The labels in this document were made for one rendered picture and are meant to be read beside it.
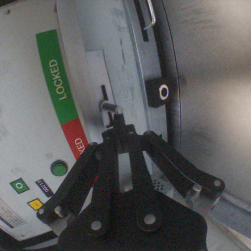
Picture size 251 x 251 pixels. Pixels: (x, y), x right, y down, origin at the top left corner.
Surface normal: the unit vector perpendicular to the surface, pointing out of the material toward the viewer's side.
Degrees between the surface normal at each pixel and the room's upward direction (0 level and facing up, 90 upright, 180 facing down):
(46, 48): 90
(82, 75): 90
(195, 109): 0
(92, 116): 90
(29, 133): 90
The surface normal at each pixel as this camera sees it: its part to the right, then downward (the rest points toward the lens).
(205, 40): -0.82, 0.38
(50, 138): 0.54, 0.25
